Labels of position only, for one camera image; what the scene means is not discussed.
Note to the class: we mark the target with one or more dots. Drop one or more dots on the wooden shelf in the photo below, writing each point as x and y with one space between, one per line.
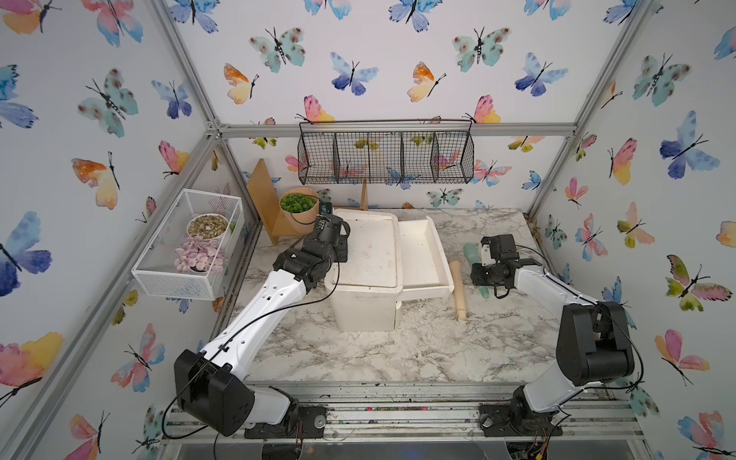
277 222

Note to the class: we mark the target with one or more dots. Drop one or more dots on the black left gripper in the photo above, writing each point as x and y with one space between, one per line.
340 255

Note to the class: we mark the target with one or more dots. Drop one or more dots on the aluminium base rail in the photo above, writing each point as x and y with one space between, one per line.
595 424

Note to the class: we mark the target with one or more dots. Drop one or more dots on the peach toy microphone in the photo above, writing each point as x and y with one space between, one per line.
458 290

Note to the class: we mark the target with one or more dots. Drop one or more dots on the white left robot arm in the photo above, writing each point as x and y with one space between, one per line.
210 383

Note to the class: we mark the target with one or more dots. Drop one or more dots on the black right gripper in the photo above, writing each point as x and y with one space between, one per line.
475 273

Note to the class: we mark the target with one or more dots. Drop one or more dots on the white mesh wall basket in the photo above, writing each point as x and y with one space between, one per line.
154 271

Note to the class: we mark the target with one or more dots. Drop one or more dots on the black wire wall basket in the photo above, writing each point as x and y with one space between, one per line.
399 153

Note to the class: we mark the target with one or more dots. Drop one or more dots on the white plastic drawer cabinet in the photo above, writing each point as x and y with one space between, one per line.
366 288

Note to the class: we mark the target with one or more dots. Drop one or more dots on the bowl of pebbles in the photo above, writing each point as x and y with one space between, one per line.
207 227

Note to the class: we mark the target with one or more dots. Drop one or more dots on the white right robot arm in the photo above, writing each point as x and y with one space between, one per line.
593 343

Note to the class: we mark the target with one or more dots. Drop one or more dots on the peach pot green plant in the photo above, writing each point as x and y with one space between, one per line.
300 207

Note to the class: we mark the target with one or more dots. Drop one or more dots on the white top drawer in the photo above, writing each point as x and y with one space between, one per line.
425 268

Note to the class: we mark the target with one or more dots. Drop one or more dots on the green toy microphone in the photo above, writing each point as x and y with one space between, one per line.
472 255

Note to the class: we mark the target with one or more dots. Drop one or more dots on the pink flower succulent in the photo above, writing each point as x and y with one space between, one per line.
196 255

